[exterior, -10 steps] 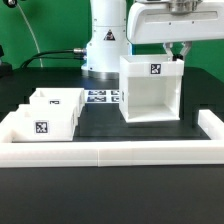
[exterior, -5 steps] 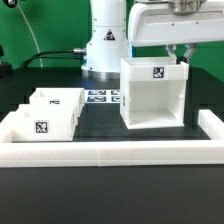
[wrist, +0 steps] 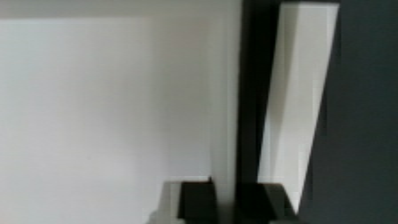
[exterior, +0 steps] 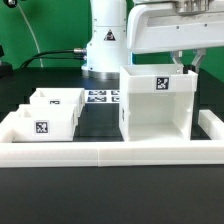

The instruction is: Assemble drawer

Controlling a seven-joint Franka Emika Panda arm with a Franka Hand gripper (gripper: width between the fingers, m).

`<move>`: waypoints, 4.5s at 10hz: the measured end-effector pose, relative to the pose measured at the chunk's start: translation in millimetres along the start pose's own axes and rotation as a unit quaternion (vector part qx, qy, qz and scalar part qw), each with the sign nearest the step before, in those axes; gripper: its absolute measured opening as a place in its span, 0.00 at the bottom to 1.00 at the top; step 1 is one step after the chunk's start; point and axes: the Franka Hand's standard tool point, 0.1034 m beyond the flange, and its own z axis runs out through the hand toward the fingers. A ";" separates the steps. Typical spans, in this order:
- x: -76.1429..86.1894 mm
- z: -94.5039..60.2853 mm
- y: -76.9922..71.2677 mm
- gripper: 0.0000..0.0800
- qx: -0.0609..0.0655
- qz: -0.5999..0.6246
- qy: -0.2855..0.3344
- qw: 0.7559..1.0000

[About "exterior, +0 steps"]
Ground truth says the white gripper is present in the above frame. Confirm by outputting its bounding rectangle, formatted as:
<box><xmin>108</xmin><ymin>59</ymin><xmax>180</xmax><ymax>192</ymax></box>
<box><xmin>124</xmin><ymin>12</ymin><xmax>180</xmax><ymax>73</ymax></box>
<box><xmin>127</xmin><ymin>0</ymin><xmax>224</xmax><ymax>74</ymax></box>

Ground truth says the black raised platform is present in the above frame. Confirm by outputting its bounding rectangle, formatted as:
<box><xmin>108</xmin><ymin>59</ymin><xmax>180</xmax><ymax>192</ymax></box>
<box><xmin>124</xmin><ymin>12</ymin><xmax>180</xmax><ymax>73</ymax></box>
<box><xmin>73</xmin><ymin>102</ymin><xmax>211</xmax><ymax>142</ymax></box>

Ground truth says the white drawer cabinet box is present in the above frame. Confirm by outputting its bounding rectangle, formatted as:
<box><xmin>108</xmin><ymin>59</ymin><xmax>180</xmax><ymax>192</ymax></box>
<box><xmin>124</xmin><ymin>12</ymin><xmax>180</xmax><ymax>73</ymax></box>
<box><xmin>119</xmin><ymin>64</ymin><xmax>198</xmax><ymax>141</ymax></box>

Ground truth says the white sheet with markers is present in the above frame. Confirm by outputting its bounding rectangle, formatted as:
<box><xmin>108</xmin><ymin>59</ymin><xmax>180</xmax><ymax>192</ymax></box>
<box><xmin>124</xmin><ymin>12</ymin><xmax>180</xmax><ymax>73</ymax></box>
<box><xmin>85</xmin><ymin>90</ymin><xmax>120</xmax><ymax>104</ymax></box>

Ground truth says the white drawer tray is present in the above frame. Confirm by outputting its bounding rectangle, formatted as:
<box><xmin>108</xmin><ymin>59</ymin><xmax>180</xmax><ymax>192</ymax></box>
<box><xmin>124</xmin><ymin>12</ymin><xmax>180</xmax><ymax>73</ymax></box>
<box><xmin>29</xmin><ymin>88</ymin><xmax>85</xmax><ymax>115</ymax></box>
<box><xmin>13</xmin><ymin>104</ymin><xmax>78</xmax><ymax>142</ymax></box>

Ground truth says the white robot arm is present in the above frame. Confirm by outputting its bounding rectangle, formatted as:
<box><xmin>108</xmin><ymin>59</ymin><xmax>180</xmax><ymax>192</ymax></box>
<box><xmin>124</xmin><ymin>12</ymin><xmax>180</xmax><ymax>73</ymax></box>
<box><xmin>82</xmin><ymin>0</ymin><xmax>224</xmax><ymax>80</ymax></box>

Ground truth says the thin white cable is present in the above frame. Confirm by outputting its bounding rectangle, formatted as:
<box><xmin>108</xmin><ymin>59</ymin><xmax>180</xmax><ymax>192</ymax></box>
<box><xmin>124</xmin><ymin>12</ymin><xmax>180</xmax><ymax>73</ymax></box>
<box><xmin>16</xmin><ymin>2</ymin><xmax>44</xmax><ymax>68</ymax></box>

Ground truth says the black device at left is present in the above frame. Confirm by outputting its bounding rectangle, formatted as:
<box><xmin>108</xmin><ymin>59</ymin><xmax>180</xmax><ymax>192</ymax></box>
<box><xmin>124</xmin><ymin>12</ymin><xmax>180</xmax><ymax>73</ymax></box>
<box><xmin>0</xmin><ymin>45</ymin><xmax>13</xmax><ymax>78</ymax></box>

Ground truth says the white U-shaped boundary frame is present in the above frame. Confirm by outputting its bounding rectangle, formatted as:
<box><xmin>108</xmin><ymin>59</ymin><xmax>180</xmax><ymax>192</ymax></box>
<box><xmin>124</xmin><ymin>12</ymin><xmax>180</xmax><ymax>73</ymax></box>
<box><xmin>0</xmin><ymin>109</ymin><xmax>224</xmax><ymax>168</ymax></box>

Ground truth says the white rear drawer tray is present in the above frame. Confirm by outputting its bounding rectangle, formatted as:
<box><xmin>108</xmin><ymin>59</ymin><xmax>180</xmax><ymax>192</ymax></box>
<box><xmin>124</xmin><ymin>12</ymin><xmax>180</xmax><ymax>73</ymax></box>
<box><xmin>29</xmin><ymin>88</ymin><xmax>85</xmax><ymax>115</ymax></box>

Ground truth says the white front drawer tray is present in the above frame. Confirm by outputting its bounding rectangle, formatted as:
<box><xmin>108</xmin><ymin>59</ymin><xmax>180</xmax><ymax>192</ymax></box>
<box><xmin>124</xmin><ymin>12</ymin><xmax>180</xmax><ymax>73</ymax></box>
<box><xmin>13</xmin><ymin>104</ymin><xmax>78</xmax><ymax>142</ymax></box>

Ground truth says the black cable with connector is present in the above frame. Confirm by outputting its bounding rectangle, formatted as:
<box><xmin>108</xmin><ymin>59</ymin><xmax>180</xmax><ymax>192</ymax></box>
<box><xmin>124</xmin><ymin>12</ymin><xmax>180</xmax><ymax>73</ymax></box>
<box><xmin>19</xmin><ymin>47</ymin><xmax>88</xmax><ymax>69</ymax></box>

